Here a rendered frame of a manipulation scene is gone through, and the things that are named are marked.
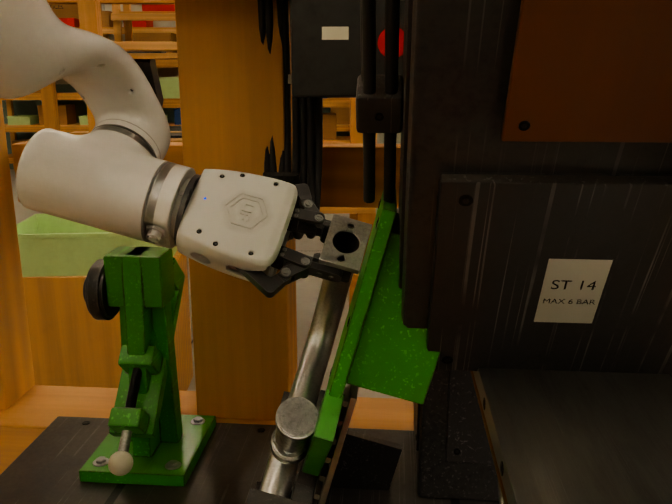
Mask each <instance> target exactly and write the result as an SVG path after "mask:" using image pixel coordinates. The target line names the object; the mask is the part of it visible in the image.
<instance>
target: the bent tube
mask: <svg viewBox="0 0 672 504"><path fill-rule="evenodd" d="M348 226H352V227H353V229H350V228H348ZM371 228H372V224H368V223H365V222H361V221H358V220H354V219H351V218H347V217H344V216H340V215H337V214H334V215H333V217H332V220H331V223H330V227H329V230H328V233H327V236H326V239H325V242H324V245H323V248H322V251H321V254H320V257H319V263H320V264H324V265H327V266H331V267H334V268H338V269H341V270H345V271H348V272H352V273H351V276H350V279H349V282H348V283H345V282H341V281H340V282H332V281H329V280H325V279H323V281H322V285H321V289H320V293H319V297H318V300H317V304H316V308H315V311H314V315H313V319H312V322H311V326H310V329H309V333H308V336H307V339H306V343H305V346H304V349H303V353H302V356H301V359H300V362H299V366H298V369H297V372H296V375H295V378H294V381H293V384H292V388H291V391H290V394H289V397H288V399H289V398H292V397H302V398H305V399H307V400H309V401H311V402H312V403H313V404H314V405H315V406H316V402H317V399H318V395H319V392H320V388H321V385H322V382H323V378H324V375H325V371H326V368H327V364H328V361H329V357H330V354H331V350H332V347H333V343H334V340H335V337H336V333H337V330H338V326H339V323H340V319H341V316H342V312H343V309H344V305H345V302H346V298H347V294H348V291H349V287H350V284H351V280H352V277H353V273H355V274H358V273H359V270H360V267H361V263H362V260H363V256H364V253H365V249H366V246H367V242H368V239H369V235H370V232H371ZM338 260H341V261H343V262H340V261H338ZM298 464H299V462H298V463H296V464H285V463H282V462H280V461H278V460H277V459H276V458H275V457H274V455H273V454H272V452H271V454H270V457H269V460H268V463H267V466H266V470H265V473H264V476H263V479H262V482H261V485H260V489H259V490H261V491H264V492H268V493H271V494H275V495H278V496H282V497H285V498H289V495H290V492H291V489H292V485H293V482H294V478H295V475H296V471H297V468H298Z"/></svg>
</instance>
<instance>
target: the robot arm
mask: <svg viewBox="0 0 672 504"><path fill-rule="evenodd" d="M60 79H63V80H65V81H66V82H68V83H69V84H70V85H71V86H72V87H73V88H74V89H75V90H76V91H77V92H78V94H79V95H80V96H81V97H82V99H83V100H84V101H85V103H86V104H87V106H88V107H89V109H90V110H91V112H92V114H93V116H94V119H95V127H94V128H93V130H92V131H91V132H90V133H88V134H84V135H73V134H69V133H66V132H62V131H59V130H55V129H51V128H45V129H42V130H40V131H38V132H37V133H36V134H34V135H33V136H32V137H31V138H30V140H29V141H28V143H27V144H26V146H25V148H24V150H23V152H22V154H21V157H20V160H19V163H18V167H17V172H16V191H17V195H18V198H19V200H20V202H21V204H22V205H23V206H24V207H26V208H28V209H31V210H34V211H38V212H41V213H45V214H48V215H52V216H55V217H59V218H63V219H66V220H70V221H73V222H77V223H80V224H84V225H87V226H91V227H94V228H98V229H102V230H105V231H109V232H112V233H116V234H119V235H123V236H126V237H130V238H133V239H137V240H141V241H144V242H148V243H151V244H155V245H157V246H162V247H166V248H169V249H172V248H173V247H175V246H177V250H178V252H180V253H182V254H183V255H185V256H187V257H189V258H191V259H193V260H195V261H197V262H199V263H201V264H203V265H205V266H207V267H210V268H212V269H215V270H217V271H220V272H222V273H225V274H228V275H231V276H234V277H237V278H240V279H243V280H246V281H250V282H251V283H252V284H253V285H254V286H255V287H256V288H257V289H258V290H260V291H261V292H262V293H263V294H264V295H265V296H266V297H268V298H272V297H274V296H275V295H276V294H277V293H278V292H279V291H280V290H281V289H283V288H284V286H285V285H287V284H290V283H292V282H294V281H296V280H298V279H300V278H303V279H304V278H307V277H308V276H309V275H311V276H314V277H318V278H322V279H325V280H329V281H332V282H340V281H341V282H345V283H348V282H349V279H350V276H351V273H352V272H348V271H345V270H341V269H338V268H334V267H331V266H327V265H324V264H320V263H319V257H320V253H314V255H313V257H312V256H308V255H305V254H303V253H300V252H298V251H295V250H293V249H290V248H287V247H285V246H286V243H287V240H288V237H289V234H290V231H293V232H298V233H304V234H309V235H315V236H319V237H320V241H321V242H322V243H324V242H325V239H326V236H327V233H328V230H329V227H330V223H331V221H330V220H326V219H325V215H324V214H323V213H321V212H320V211H319V210H318V208H317V207H316V205H315V204H314V202H313V201H312V197H311V193H310V190H309V186H308V185H307V184H296V185H293V184H291V183H288V182H285V181H282V180H278V179H274V178H270V177H265V176H261V175H255V174H250V173H244V172H238V171H231V170H220V169H204V171H203V173H202V175H199V174H196V173H195V170H194V169H193V168H190V167H187V166H183V165H179V164H176V163H172V162H169V161H166V160H163V159H164V157H165V155H166V153H167V151H168V148H169V145H170V140H171V134H170V127H169V123H168V120H167V118H166V115H165V113H164V111H163V109H162V106H161V104H160V102H159V100H158V98H157V96H156V94H155V93H154V91H153V89H152V87H151V85H150V83H149V81H148V80H147V78H146V76H145V75H144V73H143V71H142V70H141V68H140V67H139V65H138V64H137V63H136V61H135V60H134V59H133V58H132V57H131V56H130V55H129V54H128V53H127V52H126V51H125V50H124V49H123V48H122V47H120V46H119V45H117V44H116V43H114V42H113V41H111V40H109V39H107V38H105V37H103V36H100V35H98V34H95V33H92V32H89V31H85V30H82V29H78V28H75V27H72V26H69V25H67V24H65V23H63V22H62V21H61V20H60V19H59V18H58V17H57V16H56V15H55V14H54V12H53V11H52V9H51V7H50V5H49V4H48V2H47V0H0V98H4V99H14V98H19V97H23V96H26V95H29V94H31V93H34V92H36V91H38V90H40V89H42V88H44V87H46V86H48V85H49V84H51V83H53V82H55V81H57V80H60ZM296 201H297V202H298V203H299V205H300V208H295V204H296ZM277 269H279V270H280V271H279V272H278V273H277V274H276V272H277Z"/></svg>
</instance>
